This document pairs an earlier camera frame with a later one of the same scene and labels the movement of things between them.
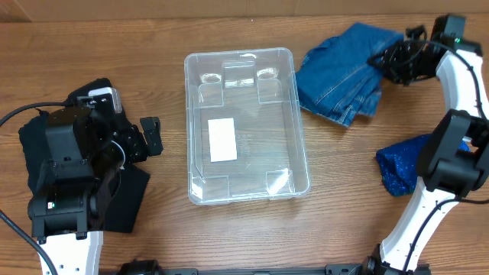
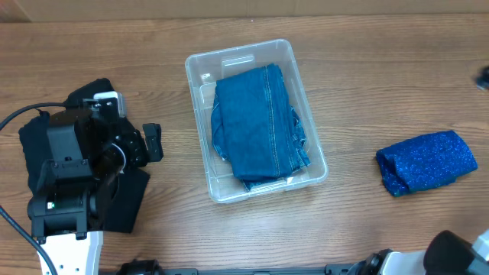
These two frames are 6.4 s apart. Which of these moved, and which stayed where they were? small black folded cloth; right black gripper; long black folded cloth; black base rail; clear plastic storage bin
Moved: clear plastic storage bin; right black gripper
Stayed: small black folded cloth; long black folded cloth; black base rail
